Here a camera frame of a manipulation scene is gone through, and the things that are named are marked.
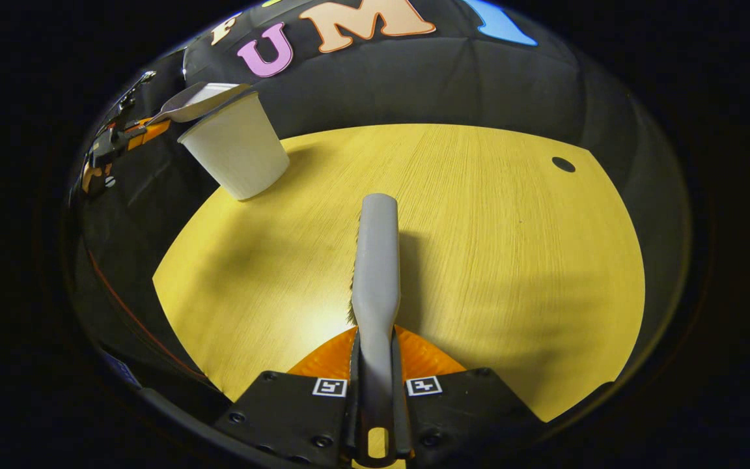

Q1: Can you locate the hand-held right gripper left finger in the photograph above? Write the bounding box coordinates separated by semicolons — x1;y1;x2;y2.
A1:
212;326;359;468

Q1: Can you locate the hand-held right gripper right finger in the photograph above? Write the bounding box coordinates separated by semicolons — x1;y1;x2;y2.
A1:
391;326;545;466

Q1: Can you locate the grey plastic dustpan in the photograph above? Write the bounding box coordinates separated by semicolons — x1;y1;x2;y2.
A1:
147;82;252;126

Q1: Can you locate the white ribbed garbage bin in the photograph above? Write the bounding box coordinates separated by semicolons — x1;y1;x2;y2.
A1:
177;90;290;201

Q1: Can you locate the small grey broom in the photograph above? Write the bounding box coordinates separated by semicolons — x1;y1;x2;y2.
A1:
347;193;413;468

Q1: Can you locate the yellow wooden desktop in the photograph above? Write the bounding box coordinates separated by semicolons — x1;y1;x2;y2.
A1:
152;124;646;423

